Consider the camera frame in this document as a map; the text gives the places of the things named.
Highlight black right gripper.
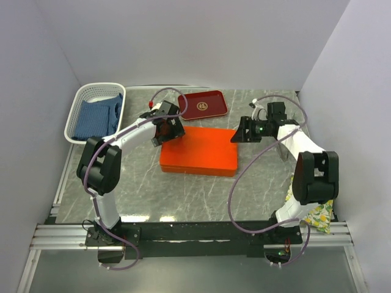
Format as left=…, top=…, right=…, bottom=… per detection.
left=230, top=116, right=269, bottom=143

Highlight orange box lid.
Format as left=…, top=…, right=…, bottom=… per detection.
left=159, top=126, right=238, bottom=177

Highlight metal serving tongs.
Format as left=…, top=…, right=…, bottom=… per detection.
left=276, top=143, right=290, bottom=162

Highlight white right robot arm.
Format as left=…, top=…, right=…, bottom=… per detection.
left=227, top=102, right=339, bottom=244

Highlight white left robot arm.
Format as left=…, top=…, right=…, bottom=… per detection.
left=76, top=101, right=185, bottom=245

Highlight dark red serving tray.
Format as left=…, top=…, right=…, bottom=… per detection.
left=181, top=90, right=228, bottom=121

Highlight blue checkered cloth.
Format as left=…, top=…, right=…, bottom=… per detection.
left=72, top=93, right=123, bottom=141

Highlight white plastic basket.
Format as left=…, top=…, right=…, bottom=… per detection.
left=64, top=82, right=126, bottom=145

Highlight lemon print cloth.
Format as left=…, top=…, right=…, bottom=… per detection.
left=285, top=173, right=335, bottom=235

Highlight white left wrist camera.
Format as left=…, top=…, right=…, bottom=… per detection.
left=148, top=101, right=162, bottom=113

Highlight black aluminium base frame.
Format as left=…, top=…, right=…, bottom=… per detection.
left=30, top=219, right=355, bottom=266

